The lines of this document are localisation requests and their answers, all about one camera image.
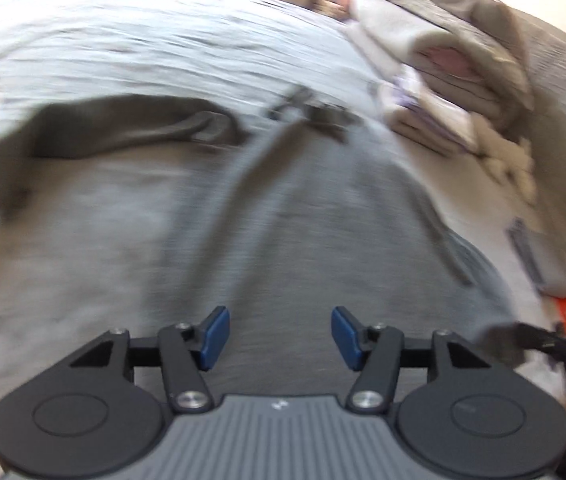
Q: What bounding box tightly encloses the orange small object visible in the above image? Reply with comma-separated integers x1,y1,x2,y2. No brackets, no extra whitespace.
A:
550,296,566,333

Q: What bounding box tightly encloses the white stuffed toy dog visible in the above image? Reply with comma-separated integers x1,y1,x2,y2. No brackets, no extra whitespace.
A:
470,112,538,203

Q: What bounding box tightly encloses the purple folded garment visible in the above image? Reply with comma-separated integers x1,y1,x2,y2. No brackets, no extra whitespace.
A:
395,67,468,136

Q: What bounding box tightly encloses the beige folded garment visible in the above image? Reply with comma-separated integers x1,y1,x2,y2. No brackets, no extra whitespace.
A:
380,80,478,157

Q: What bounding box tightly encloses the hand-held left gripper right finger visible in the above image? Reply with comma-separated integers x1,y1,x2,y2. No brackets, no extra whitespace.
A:
331,306,488,413

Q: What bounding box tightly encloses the white folded garment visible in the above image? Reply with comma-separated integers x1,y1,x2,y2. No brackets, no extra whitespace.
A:
413,67,478,146

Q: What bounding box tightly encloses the grey ruffled garment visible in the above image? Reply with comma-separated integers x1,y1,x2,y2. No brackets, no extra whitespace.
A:
0,87,526,411

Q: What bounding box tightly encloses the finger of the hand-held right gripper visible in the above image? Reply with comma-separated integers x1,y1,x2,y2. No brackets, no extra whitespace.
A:
510,322,566,356

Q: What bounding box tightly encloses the grey bed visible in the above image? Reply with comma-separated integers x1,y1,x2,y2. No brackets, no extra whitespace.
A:
0,0,566,480

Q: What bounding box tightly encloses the grey quilted headboard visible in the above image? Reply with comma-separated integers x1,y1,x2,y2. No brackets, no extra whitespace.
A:
503,0,566,281

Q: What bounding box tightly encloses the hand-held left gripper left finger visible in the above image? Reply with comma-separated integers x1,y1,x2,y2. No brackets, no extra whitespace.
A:
70,306,230,413

